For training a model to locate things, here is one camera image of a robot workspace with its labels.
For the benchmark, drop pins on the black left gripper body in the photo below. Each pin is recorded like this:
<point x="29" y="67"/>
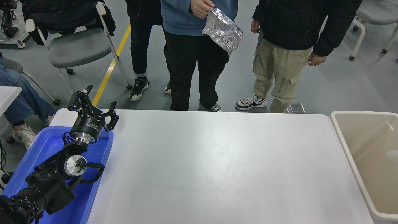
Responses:
<point x="88" y="124"/>

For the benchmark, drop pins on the white paper cup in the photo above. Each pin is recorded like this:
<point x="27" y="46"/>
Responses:
<point x="392" y="157"/>

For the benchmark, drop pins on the person's right hand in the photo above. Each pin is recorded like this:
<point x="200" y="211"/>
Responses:
<point x="200" y="7"/>
<point x="255" y="27"/>

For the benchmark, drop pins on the person's left hand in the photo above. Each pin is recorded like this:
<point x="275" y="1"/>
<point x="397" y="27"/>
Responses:
<point x="317" y="59"/>

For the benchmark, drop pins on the blue plastic tray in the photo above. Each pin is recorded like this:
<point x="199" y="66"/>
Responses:
<point x="40" y="146"/>

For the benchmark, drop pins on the seated person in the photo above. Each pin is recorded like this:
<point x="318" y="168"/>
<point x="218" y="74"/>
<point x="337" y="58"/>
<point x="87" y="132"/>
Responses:
<point x="21" y="96"/>

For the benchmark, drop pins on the small white table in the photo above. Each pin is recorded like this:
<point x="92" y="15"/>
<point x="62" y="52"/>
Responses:
<point x="7" y="96"/>

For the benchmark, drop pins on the grey chair with castors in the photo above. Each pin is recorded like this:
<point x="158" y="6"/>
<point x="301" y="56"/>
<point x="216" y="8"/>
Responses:
<point x="14" y="66"/>

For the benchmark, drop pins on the black jacket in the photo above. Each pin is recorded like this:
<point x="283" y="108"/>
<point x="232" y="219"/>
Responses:
<point x="62" y="14"/>

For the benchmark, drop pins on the black equipment on white stand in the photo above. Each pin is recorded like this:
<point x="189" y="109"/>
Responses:
<point x="9" y="21"/>

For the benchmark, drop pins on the large pale beige bin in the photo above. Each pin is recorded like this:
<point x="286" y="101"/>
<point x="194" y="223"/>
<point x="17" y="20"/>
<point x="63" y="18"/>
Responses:
<point x="367" y="140"/>

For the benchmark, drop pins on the grey chair with white frame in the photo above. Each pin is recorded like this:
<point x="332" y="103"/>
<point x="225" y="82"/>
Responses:
<point x="382" y="12"/>
<point x="77" y="46"/>

